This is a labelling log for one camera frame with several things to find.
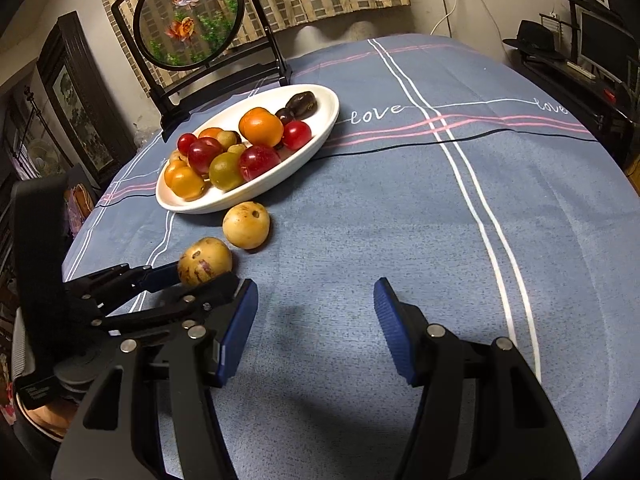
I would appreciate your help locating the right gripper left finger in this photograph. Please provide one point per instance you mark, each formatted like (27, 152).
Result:
(194, 346)

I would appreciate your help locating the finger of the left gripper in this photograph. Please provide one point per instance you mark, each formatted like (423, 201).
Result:
(118, 284)
(170, 299)

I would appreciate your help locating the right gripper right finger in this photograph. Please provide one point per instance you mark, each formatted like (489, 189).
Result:
(482, 414)

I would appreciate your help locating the yellow striped round fruit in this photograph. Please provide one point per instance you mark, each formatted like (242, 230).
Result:
(204, 261)

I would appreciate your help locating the yellow speckled round fruit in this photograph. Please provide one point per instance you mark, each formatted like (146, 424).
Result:
(246, 225)

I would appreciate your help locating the yellow orange tomato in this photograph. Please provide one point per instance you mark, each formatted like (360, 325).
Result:
(187, 184)

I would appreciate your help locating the small green yellow fruit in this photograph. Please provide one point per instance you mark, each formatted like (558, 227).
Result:
(227, 138)

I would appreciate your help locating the left hand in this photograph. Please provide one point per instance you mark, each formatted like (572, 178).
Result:
(52, 419)

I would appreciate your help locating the green yellow tomato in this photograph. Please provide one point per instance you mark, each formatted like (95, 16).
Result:
(224, 172)

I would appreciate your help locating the large dark red plum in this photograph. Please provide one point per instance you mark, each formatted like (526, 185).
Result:
(201, 154)

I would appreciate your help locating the orange tangerine left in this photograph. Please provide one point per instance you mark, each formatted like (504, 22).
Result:
(211, 132)

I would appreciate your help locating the orange tangerine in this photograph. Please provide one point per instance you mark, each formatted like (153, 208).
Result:
(211, 132)
(258, 126)

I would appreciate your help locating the orange tangerine right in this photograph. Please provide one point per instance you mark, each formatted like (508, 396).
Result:
(258, 126)

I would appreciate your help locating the small red cherry tomato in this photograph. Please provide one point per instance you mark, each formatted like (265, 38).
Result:
(296, 134)

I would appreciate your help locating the dark purple small plum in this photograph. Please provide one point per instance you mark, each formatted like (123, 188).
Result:
(284, 115)

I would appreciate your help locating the blue striped tablecloth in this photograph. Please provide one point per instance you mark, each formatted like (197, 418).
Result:
(486, 204)

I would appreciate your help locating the dark wrinkled passion fruit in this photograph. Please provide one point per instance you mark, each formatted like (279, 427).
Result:
(302, 105)

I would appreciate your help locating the round painted screen stand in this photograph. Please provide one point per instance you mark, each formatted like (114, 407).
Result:
(193, 52)

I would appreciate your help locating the computer monitor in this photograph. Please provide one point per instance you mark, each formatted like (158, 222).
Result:
(607, 46)

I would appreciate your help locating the dark framed wall picture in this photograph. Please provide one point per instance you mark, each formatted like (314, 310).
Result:
(81, 101)

